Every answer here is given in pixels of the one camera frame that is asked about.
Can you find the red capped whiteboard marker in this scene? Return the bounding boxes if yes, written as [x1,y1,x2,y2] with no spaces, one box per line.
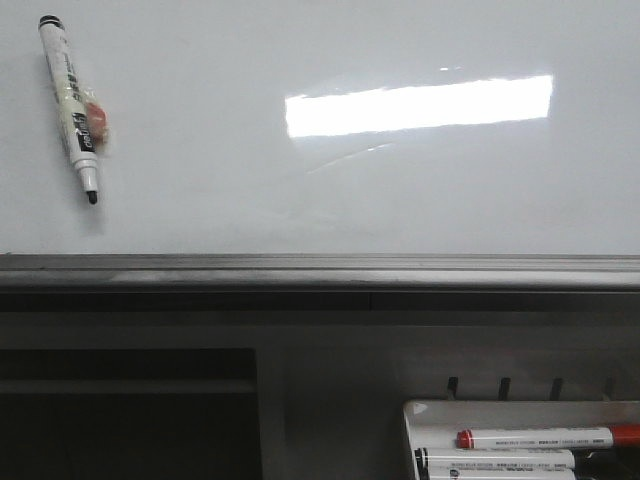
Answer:
[455,424,639,449]

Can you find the black capped whiteboard marker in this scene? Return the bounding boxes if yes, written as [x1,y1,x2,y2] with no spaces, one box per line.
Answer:
[413,447,577,470]

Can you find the black whiteboard marker with magnet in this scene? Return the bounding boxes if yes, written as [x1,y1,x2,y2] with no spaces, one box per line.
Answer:
[38,15,106,205]

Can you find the white marker tray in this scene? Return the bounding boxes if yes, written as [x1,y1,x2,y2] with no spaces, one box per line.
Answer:
[403,399,639,479]

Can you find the white whiteboard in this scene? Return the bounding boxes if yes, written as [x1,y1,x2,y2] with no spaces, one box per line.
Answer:
[1,1,639,290]

